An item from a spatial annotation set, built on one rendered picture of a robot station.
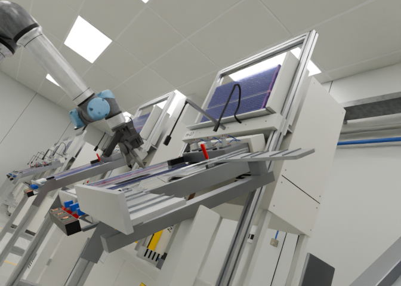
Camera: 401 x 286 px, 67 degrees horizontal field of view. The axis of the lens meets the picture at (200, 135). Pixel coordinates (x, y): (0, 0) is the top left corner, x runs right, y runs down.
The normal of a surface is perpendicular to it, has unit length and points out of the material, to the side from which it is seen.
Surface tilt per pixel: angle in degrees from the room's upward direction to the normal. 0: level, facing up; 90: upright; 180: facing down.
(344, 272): 90
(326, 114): 90
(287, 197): 90
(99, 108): 90
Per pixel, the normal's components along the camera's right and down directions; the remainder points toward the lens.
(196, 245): 0.54, -0.10
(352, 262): -0.73, -0.52
